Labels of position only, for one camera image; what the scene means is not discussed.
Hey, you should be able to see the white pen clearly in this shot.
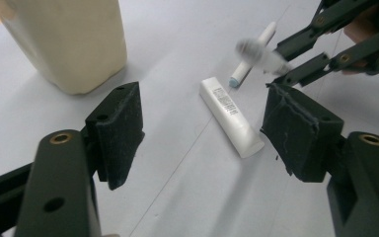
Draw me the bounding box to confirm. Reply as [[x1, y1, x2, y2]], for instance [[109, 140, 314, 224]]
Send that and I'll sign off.
[[228, 21, 277, 89]]

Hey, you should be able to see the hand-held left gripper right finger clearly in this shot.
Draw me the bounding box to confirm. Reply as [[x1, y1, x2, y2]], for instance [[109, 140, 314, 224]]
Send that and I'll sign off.
[[260, 82, 344, 184]]

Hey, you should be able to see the white tube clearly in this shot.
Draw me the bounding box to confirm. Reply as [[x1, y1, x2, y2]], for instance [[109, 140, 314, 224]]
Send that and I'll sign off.
[[199, 77, 265, 159]]

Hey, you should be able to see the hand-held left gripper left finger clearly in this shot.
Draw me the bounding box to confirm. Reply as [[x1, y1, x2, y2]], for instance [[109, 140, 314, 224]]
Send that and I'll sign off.
[[85, 81, 146, 192]]

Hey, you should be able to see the cream square cup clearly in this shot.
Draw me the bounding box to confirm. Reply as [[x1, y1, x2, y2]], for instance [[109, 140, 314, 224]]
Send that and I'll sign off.
[[0, 0, 128, 96]]

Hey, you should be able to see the clear silver pen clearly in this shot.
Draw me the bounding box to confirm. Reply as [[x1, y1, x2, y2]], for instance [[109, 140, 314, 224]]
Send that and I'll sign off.
[[236, 38, 292, 77]]

